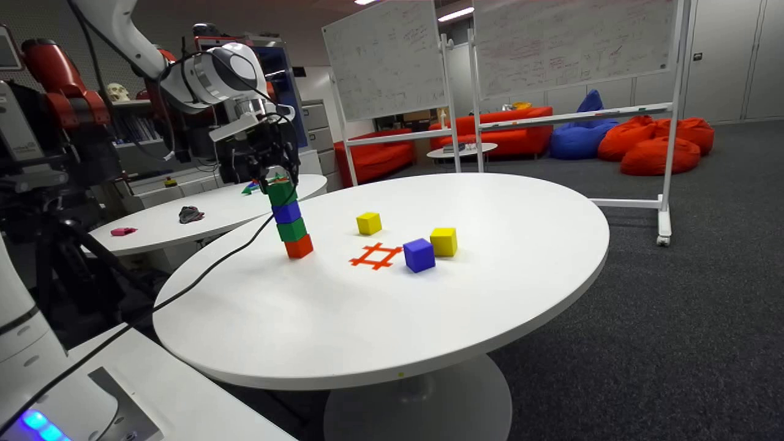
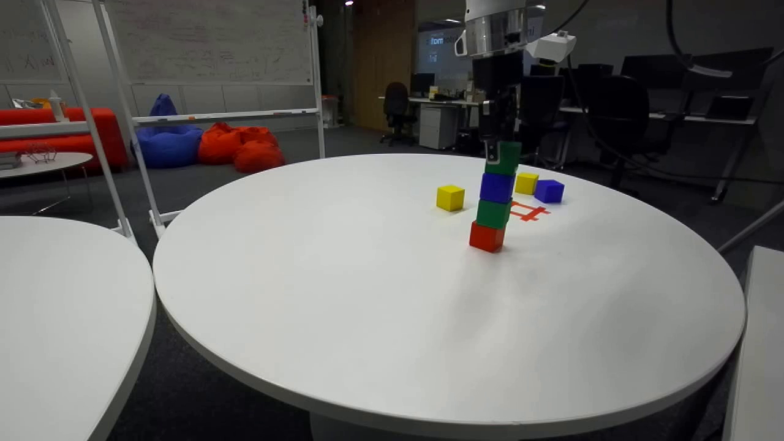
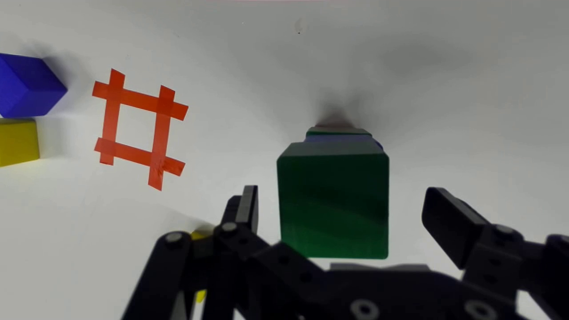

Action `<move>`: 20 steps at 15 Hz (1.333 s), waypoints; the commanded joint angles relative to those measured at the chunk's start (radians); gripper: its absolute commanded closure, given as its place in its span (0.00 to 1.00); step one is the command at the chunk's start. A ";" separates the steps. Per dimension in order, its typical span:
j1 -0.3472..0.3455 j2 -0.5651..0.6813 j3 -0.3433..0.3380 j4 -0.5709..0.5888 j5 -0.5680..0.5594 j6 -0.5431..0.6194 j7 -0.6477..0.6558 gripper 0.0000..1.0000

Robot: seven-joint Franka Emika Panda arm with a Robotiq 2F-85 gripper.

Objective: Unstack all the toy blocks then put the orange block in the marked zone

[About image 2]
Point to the black office chair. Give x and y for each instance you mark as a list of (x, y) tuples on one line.
[(397, 106), (612, 113)]

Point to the white base unit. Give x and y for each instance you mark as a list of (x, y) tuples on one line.
[(761, 345)]

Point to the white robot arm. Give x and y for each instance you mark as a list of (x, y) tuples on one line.
[(491, 15)]

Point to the yellow toy block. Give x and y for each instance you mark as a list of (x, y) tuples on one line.
[(450, 200), (528, 183)]

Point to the blue toy block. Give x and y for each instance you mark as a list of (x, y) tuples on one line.
[(496, 188), (549, 193)]

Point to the lit computer monitor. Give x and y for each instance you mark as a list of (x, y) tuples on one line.
[(442, 52)]

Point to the blue beanbag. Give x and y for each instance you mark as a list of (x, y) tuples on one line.
[(167, 144)]

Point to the white round side table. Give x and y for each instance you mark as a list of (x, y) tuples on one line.
[(58, 328)]

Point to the large whiteboard on stand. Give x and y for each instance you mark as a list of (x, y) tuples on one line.
[(212, 40)]

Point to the orange beanbag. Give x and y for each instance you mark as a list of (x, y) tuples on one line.
[(220, 144), (260, 152)]

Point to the green toy block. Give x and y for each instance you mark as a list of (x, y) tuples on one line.
[(510, 161), (494, 214)]

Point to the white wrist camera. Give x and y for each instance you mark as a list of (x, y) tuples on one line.
[(552, 48)]

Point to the small white round table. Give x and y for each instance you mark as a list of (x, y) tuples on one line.
[(40, 162)]

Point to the red beanbag sofa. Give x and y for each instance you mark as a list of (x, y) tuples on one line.
[(33, 138)]

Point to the office desk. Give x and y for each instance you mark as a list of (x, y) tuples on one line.
[(442, 113)]

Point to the small whiteboard on stand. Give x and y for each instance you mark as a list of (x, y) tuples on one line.
[(49, 129)]

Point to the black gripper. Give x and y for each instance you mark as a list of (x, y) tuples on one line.
[(499, 83)]

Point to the orange toy block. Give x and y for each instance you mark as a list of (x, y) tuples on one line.
[(486, 239)]

